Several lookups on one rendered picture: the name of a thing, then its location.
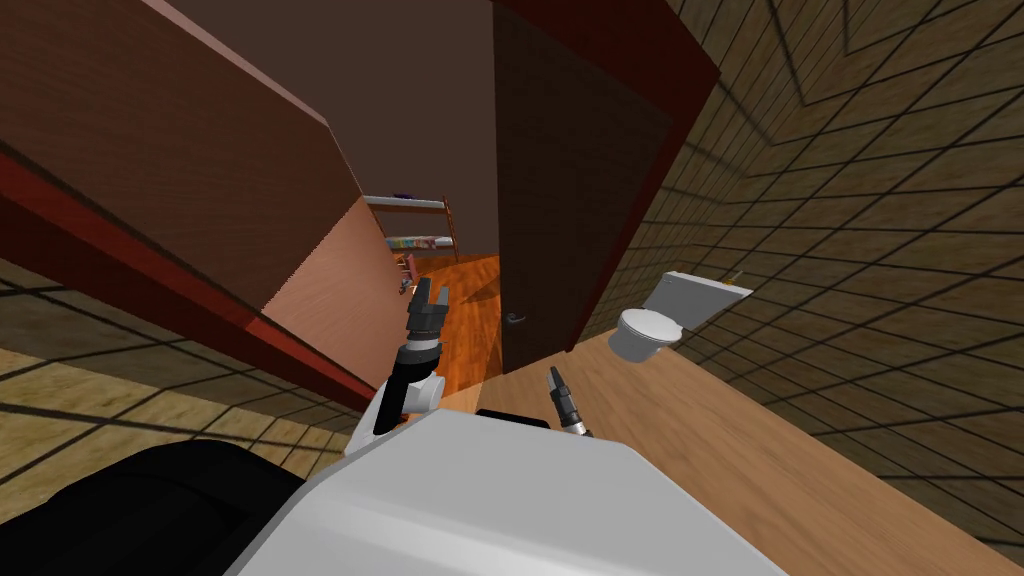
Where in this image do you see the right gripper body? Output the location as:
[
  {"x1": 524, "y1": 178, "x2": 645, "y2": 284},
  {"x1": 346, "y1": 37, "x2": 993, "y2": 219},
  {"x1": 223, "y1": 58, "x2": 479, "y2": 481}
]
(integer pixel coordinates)
[{"x1": 551, "y1": 385, "x2": 583, "y2": 427}]

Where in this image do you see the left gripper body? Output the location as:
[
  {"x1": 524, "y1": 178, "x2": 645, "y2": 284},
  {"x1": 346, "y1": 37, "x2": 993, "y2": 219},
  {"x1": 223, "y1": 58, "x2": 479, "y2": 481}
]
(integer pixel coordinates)
[{"x1": 405, "y1": 300, "x2": 446, "y2": 347}]

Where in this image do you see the wooden shelf with books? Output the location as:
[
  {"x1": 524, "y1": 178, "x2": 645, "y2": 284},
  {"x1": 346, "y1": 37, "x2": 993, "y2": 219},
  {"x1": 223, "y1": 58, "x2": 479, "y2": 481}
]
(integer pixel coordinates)
[{"x1": 362, "y1": 191, "x2": 463, "y2": 267}]

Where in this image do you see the white toilet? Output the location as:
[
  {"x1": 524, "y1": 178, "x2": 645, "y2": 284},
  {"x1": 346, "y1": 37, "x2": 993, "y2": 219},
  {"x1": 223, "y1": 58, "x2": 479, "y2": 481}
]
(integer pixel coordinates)
[{"x1": 607, "y1": 270, "x2": 754, "y2": 365}]

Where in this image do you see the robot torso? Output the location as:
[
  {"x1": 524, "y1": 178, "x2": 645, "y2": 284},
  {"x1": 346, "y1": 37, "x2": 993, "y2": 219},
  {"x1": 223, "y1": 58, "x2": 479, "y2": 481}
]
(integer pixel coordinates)
[{"x1": 223, "y1": 407, "x2": 791, "y2": 576}]

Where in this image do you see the dark brown door leaf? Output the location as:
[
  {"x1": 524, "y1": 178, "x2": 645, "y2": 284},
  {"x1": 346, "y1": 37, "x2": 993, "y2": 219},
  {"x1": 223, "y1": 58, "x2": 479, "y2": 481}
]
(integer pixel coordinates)
[{"x1": 489, "y1": 0, "x2": 721, "y2": 377}]

